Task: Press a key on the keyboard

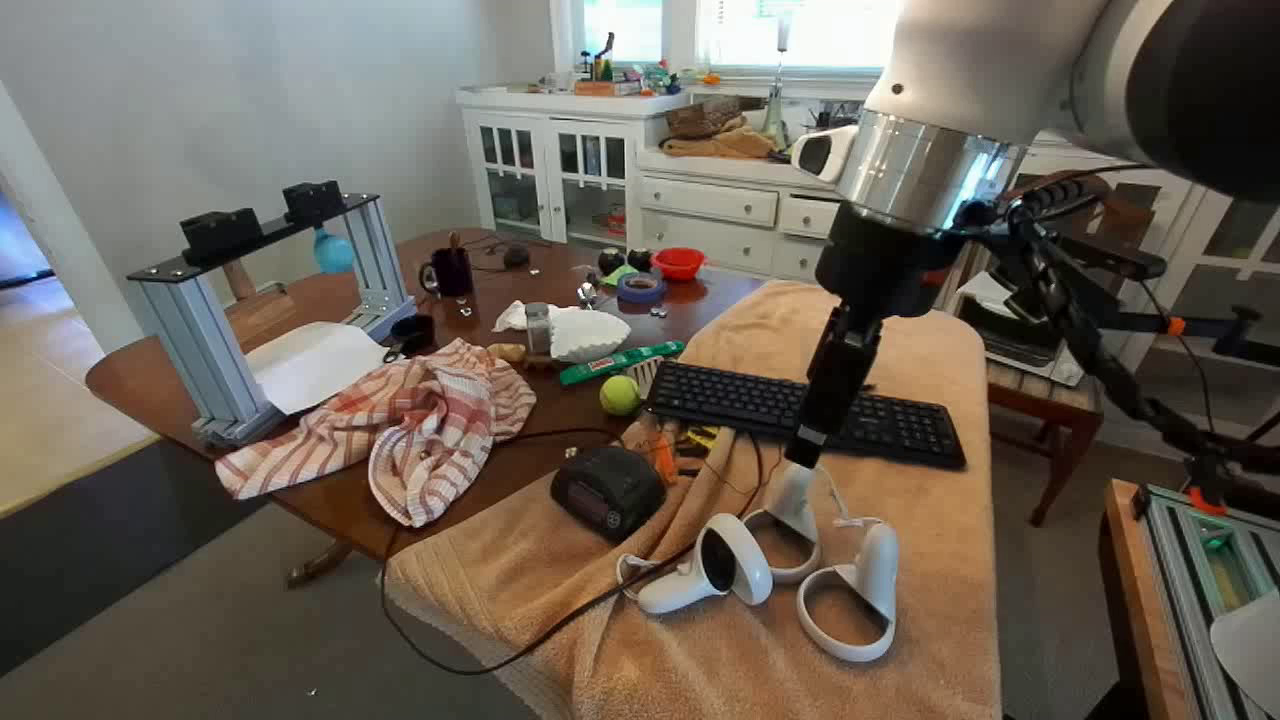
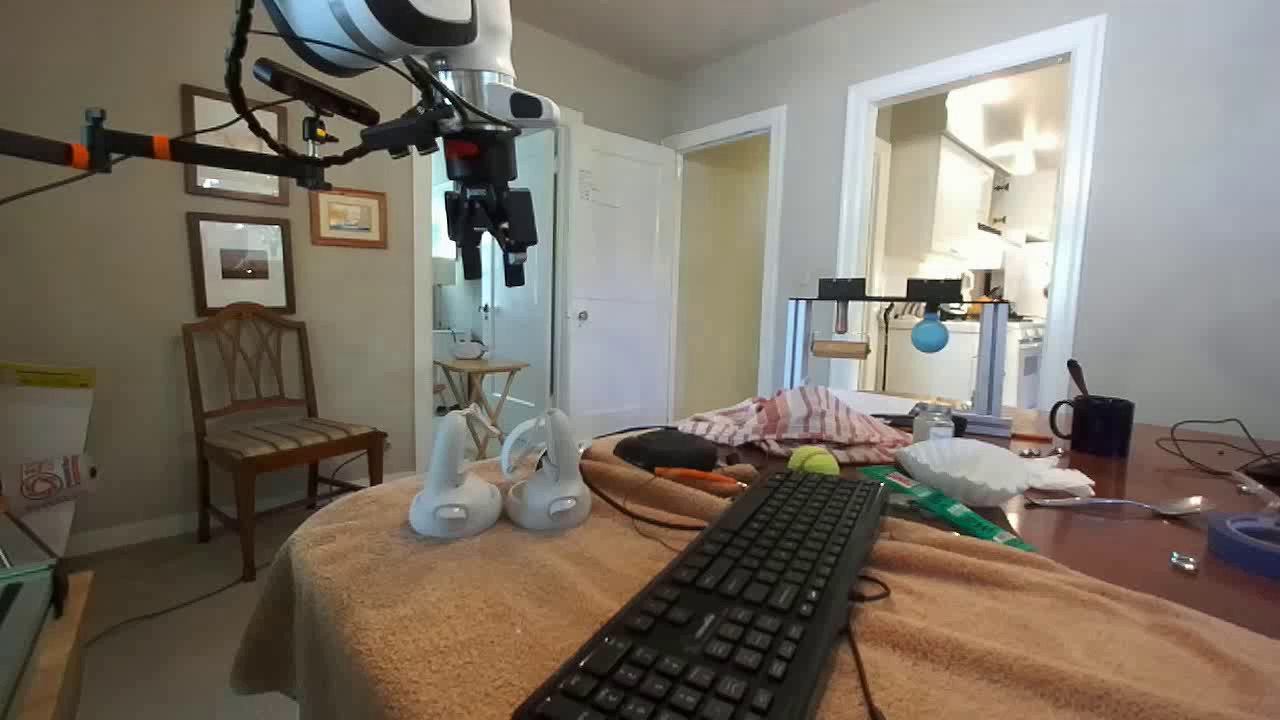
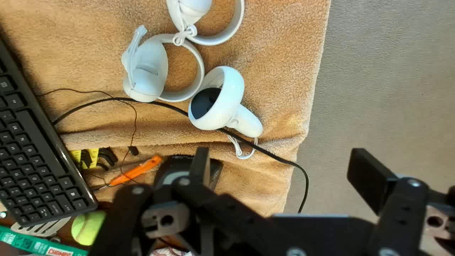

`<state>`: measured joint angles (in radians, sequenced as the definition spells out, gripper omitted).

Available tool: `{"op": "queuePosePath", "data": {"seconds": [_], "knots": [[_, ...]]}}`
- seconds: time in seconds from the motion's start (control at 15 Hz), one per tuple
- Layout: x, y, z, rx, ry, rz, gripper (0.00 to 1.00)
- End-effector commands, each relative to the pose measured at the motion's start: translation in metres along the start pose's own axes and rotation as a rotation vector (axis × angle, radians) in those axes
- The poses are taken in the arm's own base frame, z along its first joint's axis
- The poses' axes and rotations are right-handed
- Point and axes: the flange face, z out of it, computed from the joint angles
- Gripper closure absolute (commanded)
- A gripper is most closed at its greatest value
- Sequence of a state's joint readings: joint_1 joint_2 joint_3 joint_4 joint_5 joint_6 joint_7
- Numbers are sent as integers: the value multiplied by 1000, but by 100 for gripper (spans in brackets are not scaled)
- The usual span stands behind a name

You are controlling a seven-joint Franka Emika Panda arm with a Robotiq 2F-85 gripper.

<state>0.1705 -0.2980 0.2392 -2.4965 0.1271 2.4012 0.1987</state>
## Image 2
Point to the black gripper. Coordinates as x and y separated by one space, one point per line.
480 161

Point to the black computer keyboard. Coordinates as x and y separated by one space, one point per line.
745 602

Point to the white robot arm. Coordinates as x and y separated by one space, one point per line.
447 29

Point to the white door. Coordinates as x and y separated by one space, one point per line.
621 281

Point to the small wooden framed picture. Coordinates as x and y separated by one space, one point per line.
349 219

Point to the small wooden side table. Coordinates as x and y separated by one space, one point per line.
480 383

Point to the black framed picture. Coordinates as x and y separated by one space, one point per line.
243 261

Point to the large grey framed picture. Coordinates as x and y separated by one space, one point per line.
234 182

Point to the white VR controller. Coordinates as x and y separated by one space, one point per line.
551 498
450 503

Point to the wooden chair striped seat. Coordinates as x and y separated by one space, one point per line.
265 434

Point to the black box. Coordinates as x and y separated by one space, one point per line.
935 289
841 289

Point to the red striped white cloth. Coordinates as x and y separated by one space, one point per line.
802 421

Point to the tan towel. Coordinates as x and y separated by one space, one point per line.
443 614

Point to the yellow tennis ball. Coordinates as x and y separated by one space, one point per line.
815 462

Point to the blue ball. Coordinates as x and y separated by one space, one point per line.
928 332

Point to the small glass jar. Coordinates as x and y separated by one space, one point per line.
935 425

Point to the white container yellow lid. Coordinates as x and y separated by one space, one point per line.
43 440

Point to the green toothpaste box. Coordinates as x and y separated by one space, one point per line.
953 510

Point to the white crumpled plastic bag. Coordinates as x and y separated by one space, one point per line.
981 471

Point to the light wooden bench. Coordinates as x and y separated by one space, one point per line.
59 664

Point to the dark mug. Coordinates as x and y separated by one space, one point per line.
1104 425

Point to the metal spoon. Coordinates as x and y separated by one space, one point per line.
1174 505

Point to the blue tape roll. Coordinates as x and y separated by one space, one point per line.
1249 547

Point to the black stereo camera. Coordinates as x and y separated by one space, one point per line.
316 90

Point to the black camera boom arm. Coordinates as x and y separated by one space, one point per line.
203 150

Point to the aluminium frame stand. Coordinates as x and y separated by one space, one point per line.
990 372

